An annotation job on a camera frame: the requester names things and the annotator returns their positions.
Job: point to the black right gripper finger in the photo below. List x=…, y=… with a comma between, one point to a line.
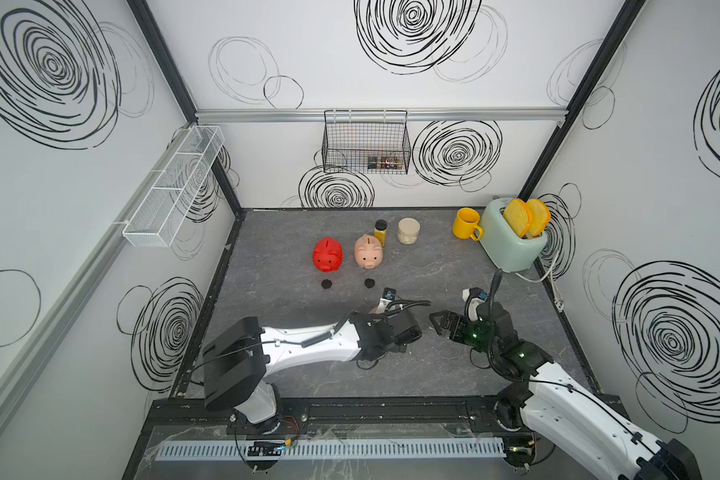
x=444, y=329
x=444, y=317

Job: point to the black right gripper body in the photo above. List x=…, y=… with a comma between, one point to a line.
x=469, y=334

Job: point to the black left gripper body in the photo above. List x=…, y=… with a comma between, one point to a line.
x=403, y=347

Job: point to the light pink piggy bank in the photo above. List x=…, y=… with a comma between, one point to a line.
x=368, y=252

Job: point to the red piggy bank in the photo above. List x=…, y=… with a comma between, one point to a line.
x=327, y=255

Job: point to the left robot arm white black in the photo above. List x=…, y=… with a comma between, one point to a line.
x=236, y=363

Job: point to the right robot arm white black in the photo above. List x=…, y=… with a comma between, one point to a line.
x=544, y=398

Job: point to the mint green toaster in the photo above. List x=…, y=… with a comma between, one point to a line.
x=509, y=252

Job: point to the yellow spice jar black lid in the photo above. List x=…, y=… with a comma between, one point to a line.
x=380, y=231

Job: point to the yellow mug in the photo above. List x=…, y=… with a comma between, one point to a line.
x=466, y=225

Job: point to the yellow toast slice left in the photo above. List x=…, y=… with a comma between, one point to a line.
x=518, y=216

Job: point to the yellow toast slice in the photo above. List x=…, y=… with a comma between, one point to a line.
x=540, y=217
x=518, y=216

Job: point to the yellow toast slice right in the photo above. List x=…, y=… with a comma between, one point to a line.
x=540, y=217

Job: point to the small items in basket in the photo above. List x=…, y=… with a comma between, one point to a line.
x=375, y=163

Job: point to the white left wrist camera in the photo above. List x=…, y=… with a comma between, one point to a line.
x=387, y=297

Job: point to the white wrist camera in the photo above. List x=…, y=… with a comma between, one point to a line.
x=387, y=297
x=473, y=297

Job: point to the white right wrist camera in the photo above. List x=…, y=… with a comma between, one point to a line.
x=473, y=297

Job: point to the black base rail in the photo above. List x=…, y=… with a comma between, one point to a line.
x=302, y=415

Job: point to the white slotted cable duct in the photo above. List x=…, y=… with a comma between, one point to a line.
x=322, y=449

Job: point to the black wire basket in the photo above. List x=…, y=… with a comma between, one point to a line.
x=346, y=145

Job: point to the aluminium wall rail back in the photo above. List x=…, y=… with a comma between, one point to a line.
x=220, y=116

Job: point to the aluminium wall rail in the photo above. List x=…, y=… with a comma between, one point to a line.
x=55, y=207
x=220, y=116

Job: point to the white wire shelf basket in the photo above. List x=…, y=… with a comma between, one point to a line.
x=167, y=204

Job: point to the black corner frame post right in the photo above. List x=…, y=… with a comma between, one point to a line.
x=613, y=39

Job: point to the black corner frame post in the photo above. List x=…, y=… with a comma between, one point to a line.
x=613, y=39
x=161, y=52

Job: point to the black corner frame post left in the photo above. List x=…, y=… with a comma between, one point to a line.
x=161, y=52

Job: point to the aluminium wall rail left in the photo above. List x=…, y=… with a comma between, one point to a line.
x=55, y=207

